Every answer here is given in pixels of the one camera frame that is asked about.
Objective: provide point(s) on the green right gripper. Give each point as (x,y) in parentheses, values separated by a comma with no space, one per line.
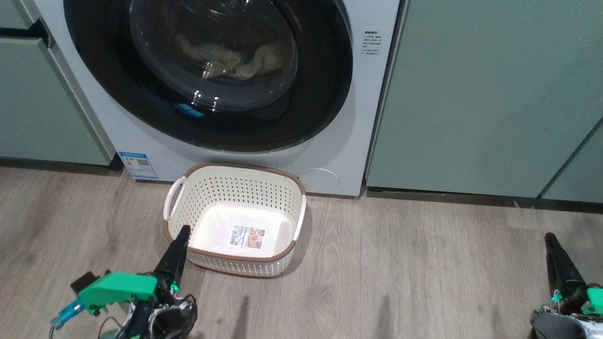
(594,299)

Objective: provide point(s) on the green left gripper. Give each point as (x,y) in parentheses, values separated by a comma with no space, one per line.
(118,287)

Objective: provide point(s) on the black round glass washer door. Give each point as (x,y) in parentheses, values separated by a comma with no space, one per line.
(141,94)

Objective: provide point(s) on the yellow patterned cloth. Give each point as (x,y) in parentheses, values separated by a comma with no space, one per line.
(221,59)

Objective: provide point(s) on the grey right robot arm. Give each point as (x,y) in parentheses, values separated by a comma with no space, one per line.
(560,327)

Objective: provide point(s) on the white product label sticker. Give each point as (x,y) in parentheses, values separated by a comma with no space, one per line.
(247,237)

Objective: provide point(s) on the cream perforated laundry basket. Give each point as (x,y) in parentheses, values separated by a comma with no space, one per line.
(245,188)

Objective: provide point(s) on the white front-load washing machine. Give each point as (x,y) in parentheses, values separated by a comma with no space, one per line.
(330,141)

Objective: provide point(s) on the blue energy label sticker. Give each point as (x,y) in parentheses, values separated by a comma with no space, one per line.
(138,165)

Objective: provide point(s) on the plain green cabinet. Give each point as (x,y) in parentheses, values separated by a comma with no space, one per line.
(471,94)

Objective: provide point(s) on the green cabinet with black gap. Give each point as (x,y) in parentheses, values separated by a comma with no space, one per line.
(42,103)

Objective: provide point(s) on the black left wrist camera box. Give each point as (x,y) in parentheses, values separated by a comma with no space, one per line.
(87,281)

